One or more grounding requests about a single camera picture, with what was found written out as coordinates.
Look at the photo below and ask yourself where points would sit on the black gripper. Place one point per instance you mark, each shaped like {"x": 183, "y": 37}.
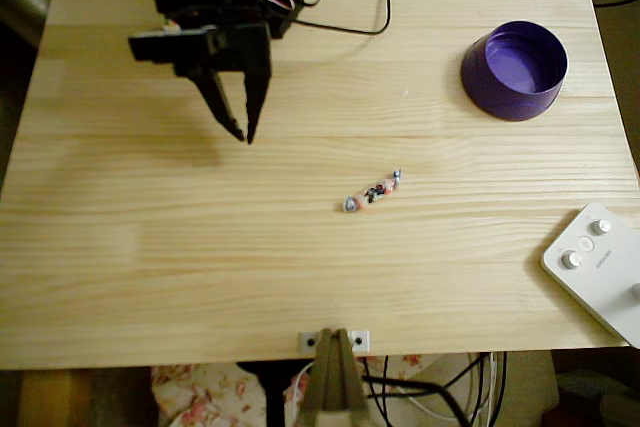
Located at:
{"x": 239, "y": 51}

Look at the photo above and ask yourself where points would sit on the pink candy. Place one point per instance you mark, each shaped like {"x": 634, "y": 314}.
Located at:
{"x": 372, "y": 193}

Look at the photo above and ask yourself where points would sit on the purple bowl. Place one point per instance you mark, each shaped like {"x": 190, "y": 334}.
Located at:
{"x": 515, "y": 107}

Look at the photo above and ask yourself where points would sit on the floral cushion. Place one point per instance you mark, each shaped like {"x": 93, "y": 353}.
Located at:
{"x": 210, "y": 392}

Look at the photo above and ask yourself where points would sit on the table clamp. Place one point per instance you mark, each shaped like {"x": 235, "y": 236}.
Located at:
{"x": 332, "y": 382}

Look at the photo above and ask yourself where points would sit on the black stand pole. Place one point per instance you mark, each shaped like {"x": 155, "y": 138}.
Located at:
{"x": 274, "y": 397}

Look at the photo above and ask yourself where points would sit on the white control box with knobs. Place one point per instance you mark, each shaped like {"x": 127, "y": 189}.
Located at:
{"x": 610, "y": 287}

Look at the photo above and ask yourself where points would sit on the white screw bracket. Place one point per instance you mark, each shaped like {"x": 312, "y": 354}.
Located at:
{"x": 306, "y": 342}

